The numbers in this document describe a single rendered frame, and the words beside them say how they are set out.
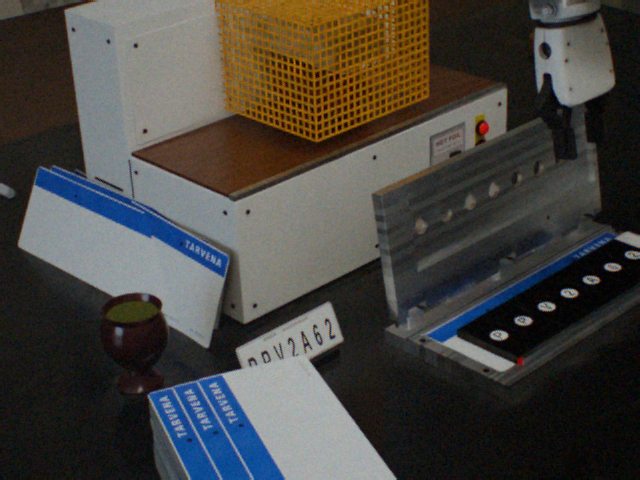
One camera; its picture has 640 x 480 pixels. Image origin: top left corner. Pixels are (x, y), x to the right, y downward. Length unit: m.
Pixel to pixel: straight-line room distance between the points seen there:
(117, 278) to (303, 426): 0.57
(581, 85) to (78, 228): 0.77
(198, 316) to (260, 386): 0.31
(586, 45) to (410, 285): 0.37
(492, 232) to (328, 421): 0.50
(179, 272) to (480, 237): 0.41
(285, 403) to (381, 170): 0.53
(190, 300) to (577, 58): 0.60
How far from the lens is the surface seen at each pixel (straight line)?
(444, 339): 1.66
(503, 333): 1.66
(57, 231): 1.97
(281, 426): 1.37
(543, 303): 1.73
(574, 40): 1.58
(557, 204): 1.87
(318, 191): 1.75
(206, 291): 1.70
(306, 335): 1.64
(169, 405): 1.42
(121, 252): 1.85
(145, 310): 1.60
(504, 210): 1.80
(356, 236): 1.84
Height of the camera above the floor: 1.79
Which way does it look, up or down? 27 degrees down
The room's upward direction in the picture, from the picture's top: 3 degrees counter-clockwise
